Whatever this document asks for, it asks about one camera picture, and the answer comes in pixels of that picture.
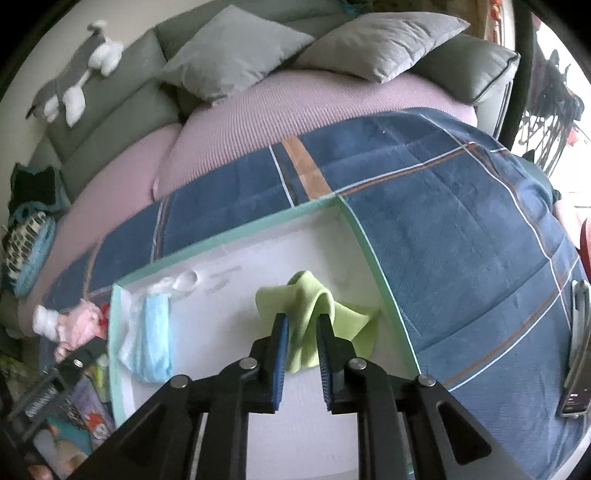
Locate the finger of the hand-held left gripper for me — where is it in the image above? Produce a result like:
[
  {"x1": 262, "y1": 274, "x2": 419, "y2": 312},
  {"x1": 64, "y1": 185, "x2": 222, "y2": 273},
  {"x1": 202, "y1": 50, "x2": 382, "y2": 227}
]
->
[{"x1": 54, "y1": 340, "x2": 110, "y2": 376}]

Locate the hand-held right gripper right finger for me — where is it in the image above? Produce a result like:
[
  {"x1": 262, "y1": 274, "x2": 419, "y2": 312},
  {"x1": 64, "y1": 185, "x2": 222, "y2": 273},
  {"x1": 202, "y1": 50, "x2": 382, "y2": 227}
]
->
[{"x1": 316, "y1": 315, "x2": 536, "y2": 480}]

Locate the pink ribbed seat cushion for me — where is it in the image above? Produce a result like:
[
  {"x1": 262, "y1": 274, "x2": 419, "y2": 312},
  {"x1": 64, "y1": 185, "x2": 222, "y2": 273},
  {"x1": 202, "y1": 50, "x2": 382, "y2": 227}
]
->
[
  {"x1": 18, "y1": 124, "x2": 182, "y2": 333},
  {"x1": 154, "y1": 69, "x2": 478, "y2": 201}
]

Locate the blue plaid blanket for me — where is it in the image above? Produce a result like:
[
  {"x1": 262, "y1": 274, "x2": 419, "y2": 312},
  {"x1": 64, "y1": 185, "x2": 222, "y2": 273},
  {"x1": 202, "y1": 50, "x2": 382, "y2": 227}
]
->
[{"x1": 39, "y1": 107, "x2": 591, "y2": 480}]

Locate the teal folded cloth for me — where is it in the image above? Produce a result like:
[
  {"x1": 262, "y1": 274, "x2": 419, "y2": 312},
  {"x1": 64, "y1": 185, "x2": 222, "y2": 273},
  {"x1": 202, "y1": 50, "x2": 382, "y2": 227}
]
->
[{"x1": 34, "y1": 377, "x2": 116, "y2": 464}]

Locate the black smartphone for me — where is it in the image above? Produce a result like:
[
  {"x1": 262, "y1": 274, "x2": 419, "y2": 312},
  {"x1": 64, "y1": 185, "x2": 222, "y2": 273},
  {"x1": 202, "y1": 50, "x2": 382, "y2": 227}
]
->
[{"x1": 556, "y1": 279, "x2": 591, "y2": 418}]

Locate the grey pillow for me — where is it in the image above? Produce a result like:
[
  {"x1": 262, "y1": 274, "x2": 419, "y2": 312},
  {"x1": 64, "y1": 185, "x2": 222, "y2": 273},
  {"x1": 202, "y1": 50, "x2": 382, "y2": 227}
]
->
[
  {"x1": 157, "y1": 4, "x2": 315, "y2": 102},
  {"x1": 293, "y1": 11, "x2": 472, "y2": 84}
]

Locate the black metal pole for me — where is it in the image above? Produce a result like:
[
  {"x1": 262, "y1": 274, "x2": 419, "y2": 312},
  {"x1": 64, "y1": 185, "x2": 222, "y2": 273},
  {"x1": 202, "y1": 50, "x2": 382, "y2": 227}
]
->
[{"x1": 499, "y1": 0, "x2": 537, "y2": 149}]

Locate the white box with green rim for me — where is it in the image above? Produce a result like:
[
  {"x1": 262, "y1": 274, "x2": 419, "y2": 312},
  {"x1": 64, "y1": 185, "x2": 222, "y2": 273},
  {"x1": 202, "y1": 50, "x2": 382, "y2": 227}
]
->
[{"x1": 108, "y1": 195, "x2": 422, "y2": 480}]

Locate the grey and white plush toy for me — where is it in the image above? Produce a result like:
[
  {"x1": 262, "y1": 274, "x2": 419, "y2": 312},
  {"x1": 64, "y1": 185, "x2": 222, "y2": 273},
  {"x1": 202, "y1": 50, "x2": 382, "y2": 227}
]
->
[{"x1": 25, "y1": 19, "x2": 124, "y2": 127}]

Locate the dark teal bag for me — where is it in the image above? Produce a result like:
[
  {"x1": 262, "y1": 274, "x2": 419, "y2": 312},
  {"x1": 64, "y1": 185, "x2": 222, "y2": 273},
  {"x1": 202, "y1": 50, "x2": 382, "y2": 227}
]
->
[{"x1": 9, "y1": 161, "x2": 71, "y2": 214}]

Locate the green sofa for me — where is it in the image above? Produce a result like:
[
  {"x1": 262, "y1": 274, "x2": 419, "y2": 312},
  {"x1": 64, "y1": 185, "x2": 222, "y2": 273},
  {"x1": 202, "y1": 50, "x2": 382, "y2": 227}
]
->
[{"x1": 28, "y1": 0, "x2": 522, "y2": 199}]

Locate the green tissue packet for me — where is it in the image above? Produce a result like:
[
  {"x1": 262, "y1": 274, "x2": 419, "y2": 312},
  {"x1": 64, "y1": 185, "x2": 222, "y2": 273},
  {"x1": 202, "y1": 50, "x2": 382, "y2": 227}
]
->
[{"x1": 93, "y1": 354, "x2": 112, "y2": 403}]

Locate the pink fuzzy cloth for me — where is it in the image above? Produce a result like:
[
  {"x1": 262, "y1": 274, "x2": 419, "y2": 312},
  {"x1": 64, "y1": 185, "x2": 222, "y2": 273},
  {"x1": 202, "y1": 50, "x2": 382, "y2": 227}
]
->
[{"x1": 54, "y1": 299, "x2": 109, "y2": 363}]

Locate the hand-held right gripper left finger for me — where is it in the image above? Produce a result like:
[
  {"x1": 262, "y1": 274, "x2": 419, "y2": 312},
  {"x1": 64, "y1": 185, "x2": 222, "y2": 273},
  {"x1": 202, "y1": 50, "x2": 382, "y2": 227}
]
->
[{"x1": 67, "y1": 313, "x2": 291, "y2": 480}]

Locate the blue face mask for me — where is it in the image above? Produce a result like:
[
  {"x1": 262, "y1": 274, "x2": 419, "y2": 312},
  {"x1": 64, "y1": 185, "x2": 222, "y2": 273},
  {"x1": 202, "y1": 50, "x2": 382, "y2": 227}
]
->
[{"x1": 117, "y1": 271, "x2": 203, "y2": 385}]

